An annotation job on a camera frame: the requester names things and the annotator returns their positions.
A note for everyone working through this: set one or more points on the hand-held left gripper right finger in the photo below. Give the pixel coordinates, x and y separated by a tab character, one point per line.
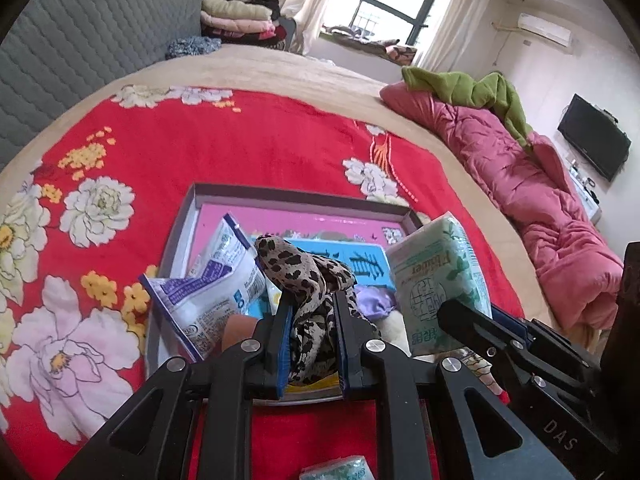
350	360

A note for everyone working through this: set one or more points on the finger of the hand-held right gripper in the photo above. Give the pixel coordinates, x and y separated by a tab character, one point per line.
470	322
512	322

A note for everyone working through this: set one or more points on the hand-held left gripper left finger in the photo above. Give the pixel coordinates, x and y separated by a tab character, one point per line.
286	355

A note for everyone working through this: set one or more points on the white floral scrunchie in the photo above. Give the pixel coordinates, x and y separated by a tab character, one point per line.
477	367

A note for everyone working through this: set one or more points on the cream scrunchie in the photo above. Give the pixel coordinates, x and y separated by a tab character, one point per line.
392	330

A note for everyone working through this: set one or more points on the green tissue pack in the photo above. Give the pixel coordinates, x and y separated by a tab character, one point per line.
340	467
435	280

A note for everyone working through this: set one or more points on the purple scrunchie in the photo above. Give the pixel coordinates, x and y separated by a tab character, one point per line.
375	305

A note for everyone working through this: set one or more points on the leopard print scrunchie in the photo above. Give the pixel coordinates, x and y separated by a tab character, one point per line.
310	280

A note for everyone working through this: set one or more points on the white and blue packet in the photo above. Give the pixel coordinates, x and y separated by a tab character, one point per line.
210	295

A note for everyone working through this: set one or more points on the grey cardboard box tray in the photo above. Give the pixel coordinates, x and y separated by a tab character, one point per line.
177	245

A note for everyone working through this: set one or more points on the pink and blue book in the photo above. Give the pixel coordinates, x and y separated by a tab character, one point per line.
300	222

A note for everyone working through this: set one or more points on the white television cabinet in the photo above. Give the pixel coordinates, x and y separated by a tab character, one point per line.
585	190

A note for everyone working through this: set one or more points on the pink quilt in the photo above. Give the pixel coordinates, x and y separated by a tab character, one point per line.
500	160

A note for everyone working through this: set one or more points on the red floral blanket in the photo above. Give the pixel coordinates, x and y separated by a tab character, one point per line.
225	135

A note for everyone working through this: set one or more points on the green blanket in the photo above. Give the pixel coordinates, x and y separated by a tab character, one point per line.
465	87

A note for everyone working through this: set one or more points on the white air conditioner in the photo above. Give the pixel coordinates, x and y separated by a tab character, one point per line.
542	27

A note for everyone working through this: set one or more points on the dark patterned windowsill cushion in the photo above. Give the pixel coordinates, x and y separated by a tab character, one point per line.
370	42

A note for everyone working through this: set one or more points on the magenta garment pile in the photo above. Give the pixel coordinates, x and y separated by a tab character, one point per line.
272	36

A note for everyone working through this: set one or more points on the blue patterned cloth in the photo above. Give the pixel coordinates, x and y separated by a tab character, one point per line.
192	46

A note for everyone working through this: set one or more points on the cream folded blanket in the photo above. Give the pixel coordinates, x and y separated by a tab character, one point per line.
235	7

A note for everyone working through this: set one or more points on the black garment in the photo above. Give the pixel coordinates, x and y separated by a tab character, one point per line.
265	0

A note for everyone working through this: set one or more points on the grey quilted headboard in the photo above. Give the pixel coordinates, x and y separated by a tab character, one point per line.
90	25

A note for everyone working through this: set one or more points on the black wall television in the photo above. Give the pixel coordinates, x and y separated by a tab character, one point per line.
592	135

